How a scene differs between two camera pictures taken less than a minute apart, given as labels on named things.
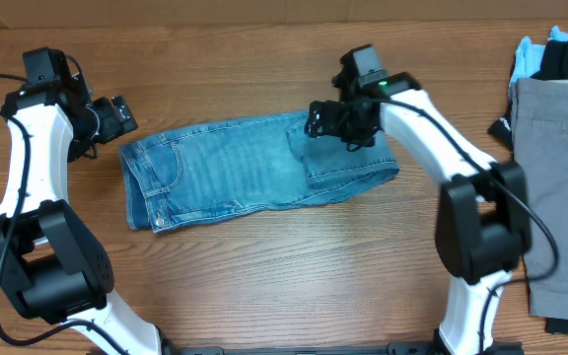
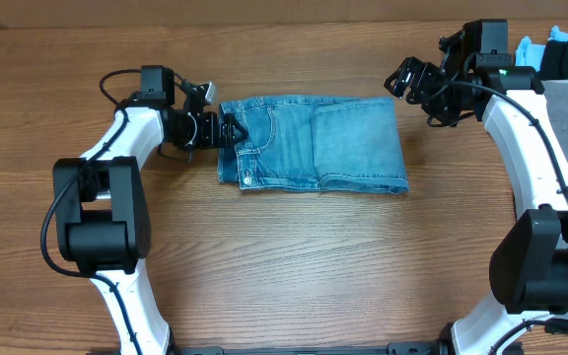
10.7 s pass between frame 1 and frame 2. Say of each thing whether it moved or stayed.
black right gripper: moved
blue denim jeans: moved
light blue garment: stayed
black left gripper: moved
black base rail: stayed
